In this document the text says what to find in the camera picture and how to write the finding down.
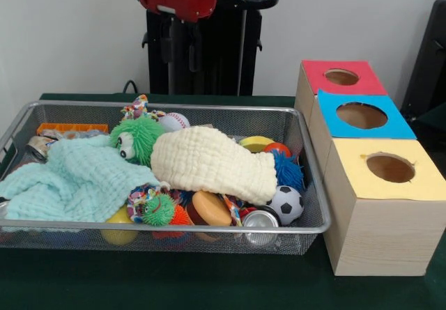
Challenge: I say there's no cream waffle cloth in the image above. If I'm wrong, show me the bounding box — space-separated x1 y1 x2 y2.
150 125 279 206

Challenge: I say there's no black stand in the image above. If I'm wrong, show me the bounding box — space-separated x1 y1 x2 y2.
400 0 446 116

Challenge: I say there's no white baseball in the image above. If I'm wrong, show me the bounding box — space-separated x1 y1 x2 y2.
159 112 191 132

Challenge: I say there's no blue spiky ball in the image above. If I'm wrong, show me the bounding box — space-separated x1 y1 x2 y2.
271 149 306 194

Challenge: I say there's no small green spiky toy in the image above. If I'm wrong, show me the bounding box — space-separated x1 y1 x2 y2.
141 193 176 226

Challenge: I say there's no large green spiky eyed toy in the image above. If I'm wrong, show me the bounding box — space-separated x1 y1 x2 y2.
109 116 167 167

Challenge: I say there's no shallow metal mesh bin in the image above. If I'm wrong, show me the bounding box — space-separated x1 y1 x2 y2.
0 100 332 256

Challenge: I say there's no wooden box with three holes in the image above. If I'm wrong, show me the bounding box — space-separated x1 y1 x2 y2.
294 59 446 277

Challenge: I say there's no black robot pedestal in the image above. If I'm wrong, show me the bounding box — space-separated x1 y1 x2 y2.
134 0 279 97

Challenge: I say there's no mint green waffle cloth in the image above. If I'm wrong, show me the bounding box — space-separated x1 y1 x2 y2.
0 134 164 223

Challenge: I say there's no black white soccer ball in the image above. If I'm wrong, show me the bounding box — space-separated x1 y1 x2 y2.
268 185 305 226

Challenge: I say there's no orange plastic block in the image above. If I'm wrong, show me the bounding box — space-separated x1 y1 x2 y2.
36 123 109 137

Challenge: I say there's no silver drink can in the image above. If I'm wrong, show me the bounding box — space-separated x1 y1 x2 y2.
241 209 282 229

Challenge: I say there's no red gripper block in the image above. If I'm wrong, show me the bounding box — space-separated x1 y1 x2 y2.
135 0 219 73

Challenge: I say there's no black cable behind table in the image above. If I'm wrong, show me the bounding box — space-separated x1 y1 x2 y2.
122 79 140 95

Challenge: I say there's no dark green tablecloth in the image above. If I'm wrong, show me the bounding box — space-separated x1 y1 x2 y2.
0 93 446 310

